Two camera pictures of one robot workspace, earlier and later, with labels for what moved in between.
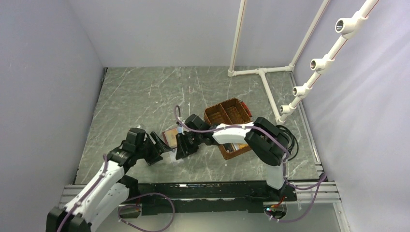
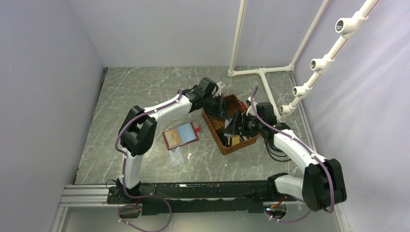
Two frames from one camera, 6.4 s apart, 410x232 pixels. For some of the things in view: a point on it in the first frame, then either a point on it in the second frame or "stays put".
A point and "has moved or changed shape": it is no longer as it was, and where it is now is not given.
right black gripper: x=183 y=149 -> x=232 y=128
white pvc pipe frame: x=345 y=27 stays put
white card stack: x=237 y=146 has moved or changed shape
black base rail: x=206 y=197 stays put
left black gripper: x=161 y=147 -> x=223 y=112
